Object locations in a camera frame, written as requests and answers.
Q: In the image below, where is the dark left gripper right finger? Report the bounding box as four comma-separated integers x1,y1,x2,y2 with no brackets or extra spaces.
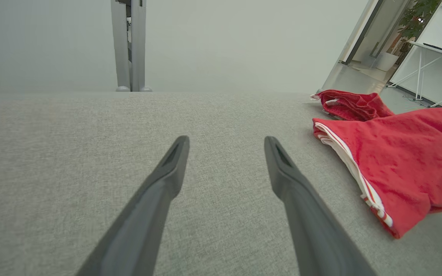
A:
264,136,377,276

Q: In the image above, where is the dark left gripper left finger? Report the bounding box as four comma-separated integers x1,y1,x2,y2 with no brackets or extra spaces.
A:
76,135,190,276

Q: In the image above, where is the red Bulls basketball jersey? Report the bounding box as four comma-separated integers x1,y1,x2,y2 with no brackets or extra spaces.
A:
312,107,442,239

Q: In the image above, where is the red shorts white waistband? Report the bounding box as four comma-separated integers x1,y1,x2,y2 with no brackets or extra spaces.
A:
310,90,395,122

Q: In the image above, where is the white folding table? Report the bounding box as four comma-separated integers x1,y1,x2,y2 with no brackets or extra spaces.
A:
386,41,442,120

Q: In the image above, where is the white plant pot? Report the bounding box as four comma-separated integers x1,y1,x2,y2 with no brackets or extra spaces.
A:
376,51,400,72

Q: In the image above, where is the green potted plant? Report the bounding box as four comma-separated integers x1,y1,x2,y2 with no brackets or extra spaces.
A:
397,0,442,41

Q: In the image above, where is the silver door frame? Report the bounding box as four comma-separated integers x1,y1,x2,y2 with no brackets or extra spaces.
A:
321,0,386,94

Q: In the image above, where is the grey partition post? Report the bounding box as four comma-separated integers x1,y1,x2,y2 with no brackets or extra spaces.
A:
110,0,153,92

